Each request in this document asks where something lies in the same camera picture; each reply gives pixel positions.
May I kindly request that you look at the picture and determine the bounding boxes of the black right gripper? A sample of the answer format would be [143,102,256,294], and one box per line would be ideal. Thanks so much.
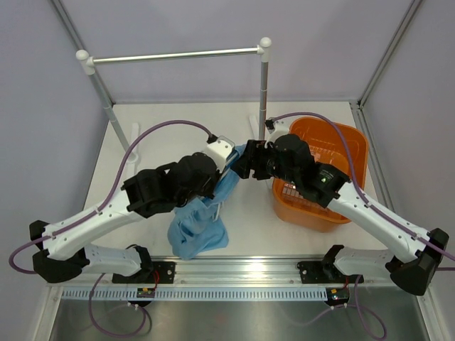
[230,140,300,186]

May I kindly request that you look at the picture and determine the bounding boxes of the light blue shorts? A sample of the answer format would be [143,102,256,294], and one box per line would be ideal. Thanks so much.
[166,144,250,260]

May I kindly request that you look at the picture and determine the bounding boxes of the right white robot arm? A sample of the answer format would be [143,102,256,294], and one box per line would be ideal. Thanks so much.
[231,134,449,296]

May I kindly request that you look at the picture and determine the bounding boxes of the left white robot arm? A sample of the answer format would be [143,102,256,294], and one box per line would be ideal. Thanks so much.
[30,151,228,283]

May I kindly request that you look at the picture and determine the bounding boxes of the orange plastic laundry basket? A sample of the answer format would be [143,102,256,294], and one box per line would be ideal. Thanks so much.
[272,117,369,233]

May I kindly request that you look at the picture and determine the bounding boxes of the silver clothes rack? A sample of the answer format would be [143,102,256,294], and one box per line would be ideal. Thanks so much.
[75,37,272,151]

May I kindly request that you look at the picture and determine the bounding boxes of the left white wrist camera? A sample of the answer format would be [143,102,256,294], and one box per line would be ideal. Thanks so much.
[203,135,237,173]

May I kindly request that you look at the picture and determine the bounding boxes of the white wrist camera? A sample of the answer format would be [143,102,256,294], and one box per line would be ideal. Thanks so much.
[265,119,289,143]
[203,135,237,173]

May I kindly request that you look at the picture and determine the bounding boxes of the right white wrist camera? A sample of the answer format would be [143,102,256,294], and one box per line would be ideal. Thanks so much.
[265,119,289,143]

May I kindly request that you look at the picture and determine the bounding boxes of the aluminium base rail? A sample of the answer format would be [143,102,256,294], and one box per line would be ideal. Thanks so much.
[62,255,397,286]

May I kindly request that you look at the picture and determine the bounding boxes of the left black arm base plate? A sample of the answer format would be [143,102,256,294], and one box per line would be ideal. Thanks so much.
[112,261,176,285]

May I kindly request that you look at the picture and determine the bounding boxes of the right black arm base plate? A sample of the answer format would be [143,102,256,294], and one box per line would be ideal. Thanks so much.
[296,261,358,284]

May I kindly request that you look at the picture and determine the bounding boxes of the white slotted cable duct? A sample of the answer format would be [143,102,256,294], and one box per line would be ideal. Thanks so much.
[62,287,328,302]

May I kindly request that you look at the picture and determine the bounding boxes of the aluminium frame post left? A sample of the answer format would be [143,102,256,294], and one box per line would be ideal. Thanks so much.
[48,0,85,50]

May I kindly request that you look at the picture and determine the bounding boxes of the aluminium frame post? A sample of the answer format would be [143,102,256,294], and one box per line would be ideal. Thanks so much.
[357,0,424,109]
[48,0,85,50]

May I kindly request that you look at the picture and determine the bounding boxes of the aluminium frame post right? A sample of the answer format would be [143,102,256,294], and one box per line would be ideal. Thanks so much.
[357,0,424,109]

